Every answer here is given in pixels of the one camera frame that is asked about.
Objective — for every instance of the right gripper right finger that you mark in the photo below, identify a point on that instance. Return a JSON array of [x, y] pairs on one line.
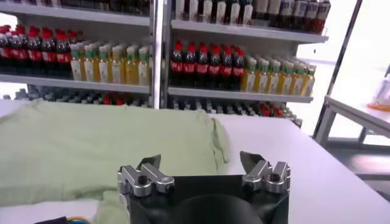
[[265, 178]]

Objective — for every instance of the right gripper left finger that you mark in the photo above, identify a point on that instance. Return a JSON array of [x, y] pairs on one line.
[[143, 179]]

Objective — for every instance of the light green polo shirt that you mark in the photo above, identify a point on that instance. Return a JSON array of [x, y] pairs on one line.
[[91, 146]]

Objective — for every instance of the cola bottle red cap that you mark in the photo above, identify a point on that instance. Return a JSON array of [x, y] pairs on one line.
[[8, 54], [214, 69], [202, 68], [36, 55], [63, 58], [119, 101], [176, 67], [106, 99], [22, 54], [278, 112], [226, 70], [238, 71], [190, 67], [49, 57], [264, 111]]

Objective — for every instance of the grey metal shelving unit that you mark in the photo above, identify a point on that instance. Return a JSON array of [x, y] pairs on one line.
[[76, 84], [237, 95]]

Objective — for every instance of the yellow tea bottle green label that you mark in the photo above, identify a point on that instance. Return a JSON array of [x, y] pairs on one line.
[[262, 80], [285, 82], [132, 71], [308, 84], [76, 67], [273, 81], [103, 70], [89, 68], [143, 71], [249, 79], [116, 70], [297, 82]]

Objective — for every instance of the small orange object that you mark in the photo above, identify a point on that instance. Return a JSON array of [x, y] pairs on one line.
[[379, 106]]

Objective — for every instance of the translucent plastic bag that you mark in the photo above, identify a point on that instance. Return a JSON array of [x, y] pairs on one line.
[[382, 91]]

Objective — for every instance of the dark bottle blue white label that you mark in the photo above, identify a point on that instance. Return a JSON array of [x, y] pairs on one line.
[[300, 10], [287, 10], [311, 12]]

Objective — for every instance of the dark bottle beige label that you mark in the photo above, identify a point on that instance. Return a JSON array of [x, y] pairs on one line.
[[261, 7]]

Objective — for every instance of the red drink bottle white cap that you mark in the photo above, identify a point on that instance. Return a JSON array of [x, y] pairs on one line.
[[322, 15]]

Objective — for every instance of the grey frame side table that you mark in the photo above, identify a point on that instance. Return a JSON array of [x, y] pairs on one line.
[[350, 111]]

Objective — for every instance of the black metal window post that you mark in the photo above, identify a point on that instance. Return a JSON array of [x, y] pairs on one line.
[[345, 42]]

